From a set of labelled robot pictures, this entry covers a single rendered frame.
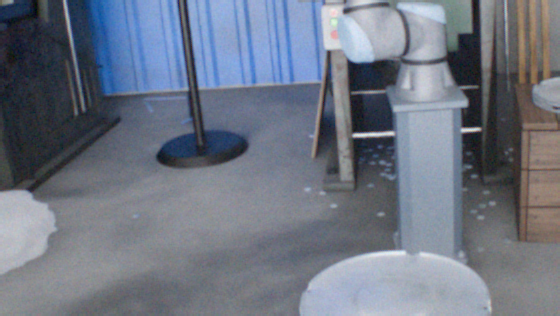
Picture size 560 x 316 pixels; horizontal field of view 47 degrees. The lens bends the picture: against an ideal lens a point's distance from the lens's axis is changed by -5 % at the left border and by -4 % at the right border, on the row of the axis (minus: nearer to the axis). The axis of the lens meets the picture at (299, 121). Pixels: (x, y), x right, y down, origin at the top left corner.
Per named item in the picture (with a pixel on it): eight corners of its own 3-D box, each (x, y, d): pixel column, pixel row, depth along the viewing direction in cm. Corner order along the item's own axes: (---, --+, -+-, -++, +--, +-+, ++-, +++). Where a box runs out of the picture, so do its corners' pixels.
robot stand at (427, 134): (468, 263, 171) (468, 100, 158) (399, 269, 172) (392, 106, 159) (456, 231, 189) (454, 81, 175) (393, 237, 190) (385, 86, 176)
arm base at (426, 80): (460, 98, 159) (459, 59, 156) (398, 103, 160) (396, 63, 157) (449, 83, 174) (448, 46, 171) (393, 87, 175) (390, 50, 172)
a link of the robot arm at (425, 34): (456, 56, 160) (454, 1, 156) (406, 63, 157) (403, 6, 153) (434, 47, 171) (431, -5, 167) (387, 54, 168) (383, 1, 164)
